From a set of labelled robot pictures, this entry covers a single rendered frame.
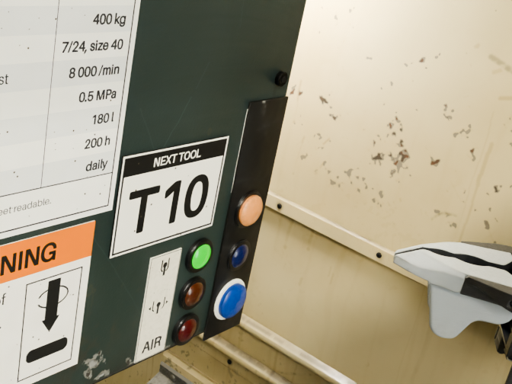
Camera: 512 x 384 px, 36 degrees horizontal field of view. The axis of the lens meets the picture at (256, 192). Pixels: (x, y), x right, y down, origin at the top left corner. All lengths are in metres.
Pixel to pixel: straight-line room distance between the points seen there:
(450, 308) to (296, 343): 0.98
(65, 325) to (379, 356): 1.01
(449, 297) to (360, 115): 0.80
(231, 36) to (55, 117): 0.14
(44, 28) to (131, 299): 0.21
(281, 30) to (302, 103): 0.87
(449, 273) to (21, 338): 0.29
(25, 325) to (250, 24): 0.24
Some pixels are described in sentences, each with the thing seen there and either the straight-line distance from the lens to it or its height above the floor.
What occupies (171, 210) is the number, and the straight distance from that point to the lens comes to 0.54.
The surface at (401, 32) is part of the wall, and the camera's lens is 1.32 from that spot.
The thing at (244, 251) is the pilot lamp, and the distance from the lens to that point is 0.62.
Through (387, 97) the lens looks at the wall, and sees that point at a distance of 1.34.
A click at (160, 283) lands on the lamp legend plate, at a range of 0.57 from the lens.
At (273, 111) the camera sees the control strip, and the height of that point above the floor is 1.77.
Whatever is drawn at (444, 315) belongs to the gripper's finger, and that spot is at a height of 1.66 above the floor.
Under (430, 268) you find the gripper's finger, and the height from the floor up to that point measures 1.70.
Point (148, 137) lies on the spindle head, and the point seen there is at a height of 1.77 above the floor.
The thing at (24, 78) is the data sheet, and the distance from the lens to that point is 0.42.
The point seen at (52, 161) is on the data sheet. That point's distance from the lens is 0.45.
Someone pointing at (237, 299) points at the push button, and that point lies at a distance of 0.64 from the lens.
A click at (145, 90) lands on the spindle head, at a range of 0.48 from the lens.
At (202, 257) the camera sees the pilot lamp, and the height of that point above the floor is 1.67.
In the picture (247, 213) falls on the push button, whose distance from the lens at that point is 0.60.
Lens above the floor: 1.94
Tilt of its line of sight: 22 degrees down
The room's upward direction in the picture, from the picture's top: 12 degrees clockwise
